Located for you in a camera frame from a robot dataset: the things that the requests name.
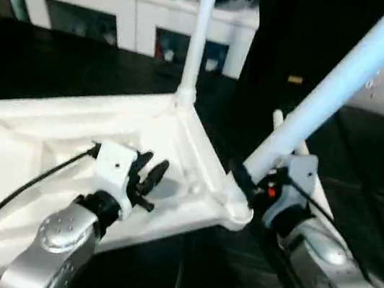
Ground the white plastic table top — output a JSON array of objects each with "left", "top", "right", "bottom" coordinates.
[{"left": 0, "top": 62, "right": 271, "bottom": 288}]

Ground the black work mat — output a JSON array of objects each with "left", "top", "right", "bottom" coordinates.
[{"left": 0, "top": 17, "right": 384, "bottom": 288}]

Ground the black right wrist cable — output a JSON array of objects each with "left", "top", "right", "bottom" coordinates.
[{"left": 275, "top": 171, "right": 341, "bottom": 223}]

